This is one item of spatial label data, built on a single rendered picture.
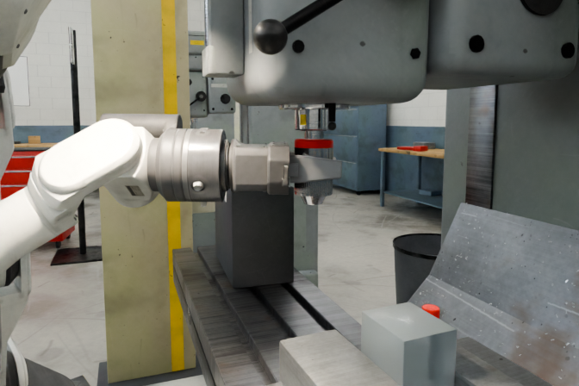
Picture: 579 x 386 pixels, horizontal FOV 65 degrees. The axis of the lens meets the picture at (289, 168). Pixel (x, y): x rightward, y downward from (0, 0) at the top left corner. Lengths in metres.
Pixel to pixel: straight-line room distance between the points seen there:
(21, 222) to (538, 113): 0.70
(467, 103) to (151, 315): 1.91
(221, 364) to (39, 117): 9.10
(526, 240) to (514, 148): 0.15
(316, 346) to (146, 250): 1.92
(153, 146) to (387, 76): 0.27
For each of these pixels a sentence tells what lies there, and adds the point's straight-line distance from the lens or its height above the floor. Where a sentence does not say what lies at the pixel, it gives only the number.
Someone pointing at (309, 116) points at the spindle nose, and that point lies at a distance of 0.53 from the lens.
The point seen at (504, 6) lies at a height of 1.41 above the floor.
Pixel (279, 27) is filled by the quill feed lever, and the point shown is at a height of 1.37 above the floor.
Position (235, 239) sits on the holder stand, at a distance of 0.84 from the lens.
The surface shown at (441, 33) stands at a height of 1.38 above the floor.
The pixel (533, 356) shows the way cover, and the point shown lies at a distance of 0.71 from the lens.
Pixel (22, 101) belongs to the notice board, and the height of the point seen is 1.64.
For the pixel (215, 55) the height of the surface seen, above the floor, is 1.36.
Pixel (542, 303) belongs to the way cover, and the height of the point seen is 1.04.
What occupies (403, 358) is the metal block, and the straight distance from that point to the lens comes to 0.38.
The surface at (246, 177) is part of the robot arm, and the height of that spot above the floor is 1.23.
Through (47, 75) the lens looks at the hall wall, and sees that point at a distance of 9.62.
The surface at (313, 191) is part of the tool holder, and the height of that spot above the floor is 1.21.
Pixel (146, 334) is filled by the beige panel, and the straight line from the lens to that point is 2.46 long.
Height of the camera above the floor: 1.29
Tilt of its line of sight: 6 degrees down
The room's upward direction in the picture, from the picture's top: straight up
